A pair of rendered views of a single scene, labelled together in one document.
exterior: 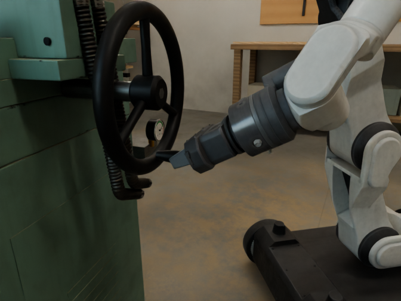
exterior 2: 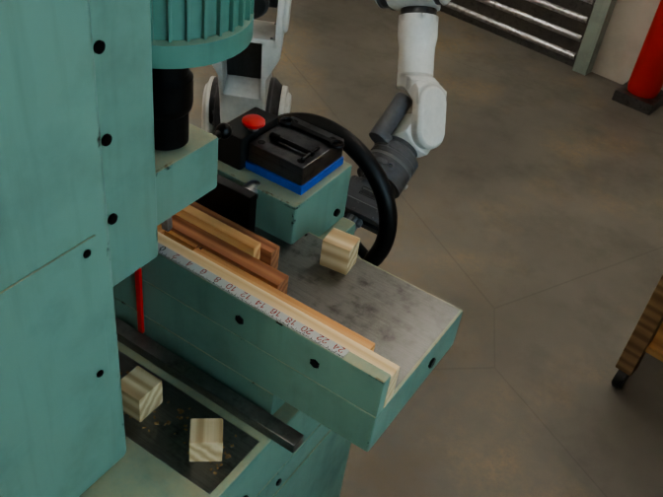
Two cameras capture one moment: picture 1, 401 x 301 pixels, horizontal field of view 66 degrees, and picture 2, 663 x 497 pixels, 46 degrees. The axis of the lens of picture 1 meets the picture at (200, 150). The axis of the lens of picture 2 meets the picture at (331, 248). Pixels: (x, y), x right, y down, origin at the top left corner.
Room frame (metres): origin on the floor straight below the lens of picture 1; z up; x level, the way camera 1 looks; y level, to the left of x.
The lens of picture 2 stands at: (0.34, 1.08, 1.53)
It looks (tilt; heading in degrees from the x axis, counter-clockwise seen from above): 39 degrees down; 279
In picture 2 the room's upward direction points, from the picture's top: 9 degrees clockwise
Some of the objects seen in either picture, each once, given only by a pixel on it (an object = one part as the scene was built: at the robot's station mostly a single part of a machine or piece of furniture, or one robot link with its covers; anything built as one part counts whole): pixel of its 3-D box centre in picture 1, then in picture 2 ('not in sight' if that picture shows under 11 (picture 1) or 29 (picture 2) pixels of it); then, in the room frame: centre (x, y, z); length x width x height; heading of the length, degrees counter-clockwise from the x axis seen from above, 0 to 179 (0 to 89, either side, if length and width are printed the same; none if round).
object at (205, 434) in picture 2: not in sight; (206, 440); (0.53, 0.59, 0.82); 0.04 x 0.03 x 0.03; 20
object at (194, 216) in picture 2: not in sight; (185, 225); (0.64, 0.37, 0.93); 0.22 x 0.01 x 0.06; 161
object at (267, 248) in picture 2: not in sight; (220, 236); (0.60, 0.37, 0.92); 0.17 x 0.02 x 0.05; 161
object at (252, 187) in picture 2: not in sight; (238, 200); (0.59, 0.33, 0.95); 0.09 x 0.07 x 0.09; 161
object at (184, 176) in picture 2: not in sight; (151, 180); (0.66, 0.43, 1.03); 0.14 x 0.07 x 0.09; 71
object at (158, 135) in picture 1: (154, 132); not in sight; (0.83, 0.13, 0.65); 0.06 x 0.04 x 0.08; 161
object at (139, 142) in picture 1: (134, 153); not in sight; (0.85, 0.19, 0.58); 0.12 x 0.08 x 0.08; 71
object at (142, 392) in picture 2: not in sight; (138, 393); (0.62, 0.55, 0.82); 0.04 x 0.04 x 0.04; 73
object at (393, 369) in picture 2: not in sight; (173, 262); (0.63, 0.44, 0.92); 0.60 x 0.02 x 0.05; 161
